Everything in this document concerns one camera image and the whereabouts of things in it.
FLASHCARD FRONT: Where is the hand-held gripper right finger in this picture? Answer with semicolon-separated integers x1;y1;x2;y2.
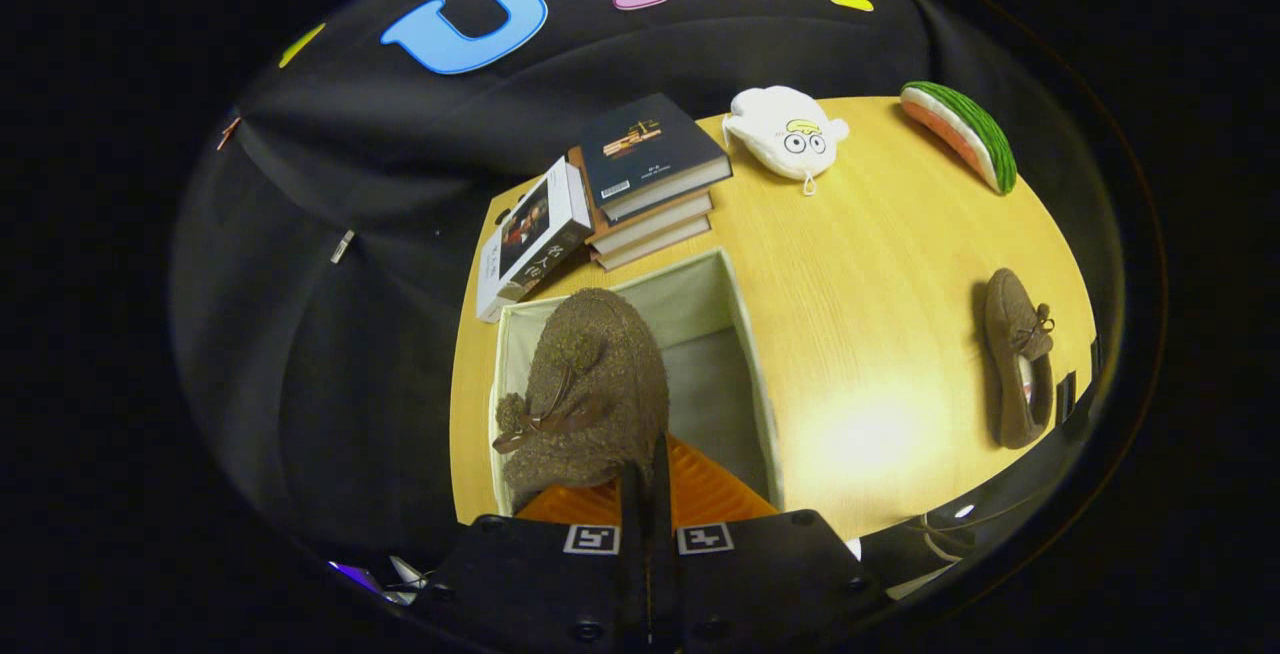
648;432;889;654

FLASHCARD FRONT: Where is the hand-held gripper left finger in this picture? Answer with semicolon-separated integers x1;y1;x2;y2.
420;462;649;654

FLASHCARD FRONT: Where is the grey fabric storage box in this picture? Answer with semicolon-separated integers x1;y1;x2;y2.
495;247;784;518

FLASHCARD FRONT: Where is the brown fuzzy shoe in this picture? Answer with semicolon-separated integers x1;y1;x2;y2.
492;287;671;515
982;267;1057;451

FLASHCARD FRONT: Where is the brown book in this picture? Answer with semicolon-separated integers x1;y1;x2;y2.
568;146;716;245
590;216;713;272

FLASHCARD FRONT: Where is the white book with photo cover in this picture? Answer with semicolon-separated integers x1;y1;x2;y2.
495;158;594;303

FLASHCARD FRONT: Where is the black backdrop cloth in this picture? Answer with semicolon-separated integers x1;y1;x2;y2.
170;0;1126;575

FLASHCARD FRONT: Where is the black hardcover book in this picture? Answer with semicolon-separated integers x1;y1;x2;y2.
580;92;734;225

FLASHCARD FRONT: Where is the white plush toy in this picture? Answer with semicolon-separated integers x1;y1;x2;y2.
722;86;851;197

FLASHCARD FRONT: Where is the watermelon slice plush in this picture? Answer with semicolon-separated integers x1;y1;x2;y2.
900;81;1019;197

